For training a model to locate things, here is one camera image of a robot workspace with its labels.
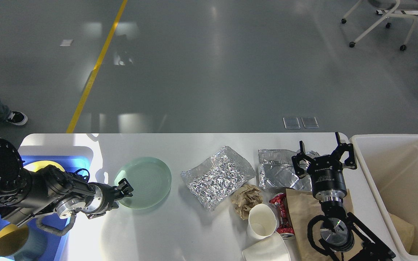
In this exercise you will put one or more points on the crumpled brown paper ball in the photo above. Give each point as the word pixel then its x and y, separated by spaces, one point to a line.
pixel 245 198

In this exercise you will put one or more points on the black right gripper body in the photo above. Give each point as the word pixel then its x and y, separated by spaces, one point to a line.
pixel 327 182

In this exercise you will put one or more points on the crushed red soda can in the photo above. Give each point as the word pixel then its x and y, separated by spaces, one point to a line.
pixel 285 228

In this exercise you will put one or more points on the dark grey mug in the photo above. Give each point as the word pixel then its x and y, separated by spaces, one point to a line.
pixel 22 243

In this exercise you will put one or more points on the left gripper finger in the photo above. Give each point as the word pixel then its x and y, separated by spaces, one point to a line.
pixel 121 200
pixel 123 188

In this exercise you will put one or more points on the white paper cup lying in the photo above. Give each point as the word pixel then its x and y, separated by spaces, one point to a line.
pixel 271 248

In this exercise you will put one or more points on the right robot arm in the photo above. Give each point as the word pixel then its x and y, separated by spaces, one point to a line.
pixel 333 232

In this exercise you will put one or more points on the yellow plate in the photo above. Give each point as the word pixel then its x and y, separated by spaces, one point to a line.
pixel 38 165

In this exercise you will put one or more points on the floor outlet cover right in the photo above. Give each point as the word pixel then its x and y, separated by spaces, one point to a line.
pixel 310 122

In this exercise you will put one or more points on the brown paper in bin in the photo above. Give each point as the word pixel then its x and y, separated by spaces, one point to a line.
pixel 405 231

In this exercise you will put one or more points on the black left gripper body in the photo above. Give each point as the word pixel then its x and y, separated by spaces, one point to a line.
pixel 102 201

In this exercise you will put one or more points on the crumpled foil sheet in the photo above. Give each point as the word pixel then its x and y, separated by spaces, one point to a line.
pixel 218 177

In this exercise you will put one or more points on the floor outlet cover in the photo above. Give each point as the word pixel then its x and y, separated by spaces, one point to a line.
pixel 310 122
pixel 291 123

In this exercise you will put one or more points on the white paper cup upright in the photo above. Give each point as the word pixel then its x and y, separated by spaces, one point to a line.
pixel 262 222

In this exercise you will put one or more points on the floor outlet cover left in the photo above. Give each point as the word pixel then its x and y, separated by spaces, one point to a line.
pixel 291 123

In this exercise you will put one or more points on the beige waste bin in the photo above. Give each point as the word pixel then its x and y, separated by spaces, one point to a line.
pixel 390 165

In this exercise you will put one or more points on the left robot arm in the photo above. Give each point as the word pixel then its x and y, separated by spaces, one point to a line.
pixel 52 196

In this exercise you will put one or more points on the white office chair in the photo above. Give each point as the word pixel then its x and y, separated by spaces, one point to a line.
pixel 392 8

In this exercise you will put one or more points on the flattened foil tray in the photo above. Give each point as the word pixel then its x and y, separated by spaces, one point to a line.
pixel 276 171

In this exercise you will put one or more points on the brown paper bag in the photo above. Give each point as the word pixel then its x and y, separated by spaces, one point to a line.
pixel 302 207

